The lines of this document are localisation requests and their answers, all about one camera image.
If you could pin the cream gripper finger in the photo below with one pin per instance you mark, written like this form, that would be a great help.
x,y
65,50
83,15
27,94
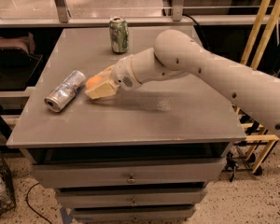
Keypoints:
x,y
105,88
106,72

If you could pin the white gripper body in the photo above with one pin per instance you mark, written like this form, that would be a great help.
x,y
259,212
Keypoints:
x,y
122,72

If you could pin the orange fruit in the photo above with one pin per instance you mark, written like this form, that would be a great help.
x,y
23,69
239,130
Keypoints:
x,y
92,82

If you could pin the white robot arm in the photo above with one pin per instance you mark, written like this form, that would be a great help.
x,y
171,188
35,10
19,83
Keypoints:
x,y
173,54

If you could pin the silver redbull can lying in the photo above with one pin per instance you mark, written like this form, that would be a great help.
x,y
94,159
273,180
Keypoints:
x,y
62,95

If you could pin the green soda can upright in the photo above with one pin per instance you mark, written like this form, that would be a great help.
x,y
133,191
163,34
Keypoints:
x,y
119,34

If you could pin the grey drawer cabinet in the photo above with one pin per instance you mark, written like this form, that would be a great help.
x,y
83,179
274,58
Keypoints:
x,y
170,120

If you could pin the dark chair at left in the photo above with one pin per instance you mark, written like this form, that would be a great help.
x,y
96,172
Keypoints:
x,y
20,67

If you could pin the top grey drawer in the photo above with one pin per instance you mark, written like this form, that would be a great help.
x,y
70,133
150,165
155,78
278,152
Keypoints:
x,y
108,174

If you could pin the grey drawer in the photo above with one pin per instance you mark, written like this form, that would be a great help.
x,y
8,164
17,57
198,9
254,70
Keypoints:
x,y
134,214
130,197
108,174

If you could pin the middle grey drawer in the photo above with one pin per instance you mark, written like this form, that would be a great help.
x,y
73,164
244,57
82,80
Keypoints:
x,y
130,197

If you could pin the bottom grey drawer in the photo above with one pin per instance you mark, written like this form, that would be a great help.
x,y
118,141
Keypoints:
x,y
134,214

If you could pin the yellow wooden rack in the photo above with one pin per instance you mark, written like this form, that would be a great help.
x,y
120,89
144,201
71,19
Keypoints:
x,y
267,99

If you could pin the black wire basket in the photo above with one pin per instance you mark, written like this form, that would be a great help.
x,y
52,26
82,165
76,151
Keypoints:
x,y
7,195

